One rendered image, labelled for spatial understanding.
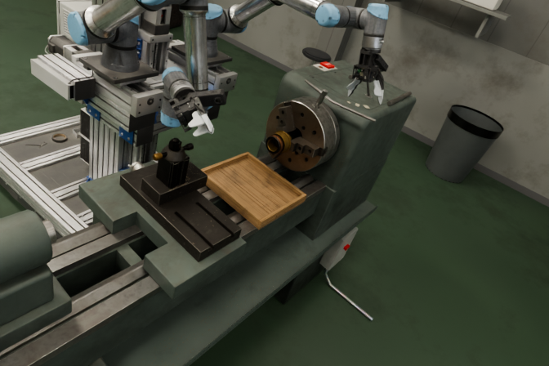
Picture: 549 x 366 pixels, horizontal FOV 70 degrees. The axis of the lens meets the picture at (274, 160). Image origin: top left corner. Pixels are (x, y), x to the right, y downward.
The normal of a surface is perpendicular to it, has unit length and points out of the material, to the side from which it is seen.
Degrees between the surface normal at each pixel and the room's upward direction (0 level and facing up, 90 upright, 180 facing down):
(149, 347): 0
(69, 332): 0
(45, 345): 0
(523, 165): 90
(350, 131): 90
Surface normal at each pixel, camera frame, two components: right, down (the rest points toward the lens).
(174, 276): 0.26, -0.81
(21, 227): 0.48, -0.59
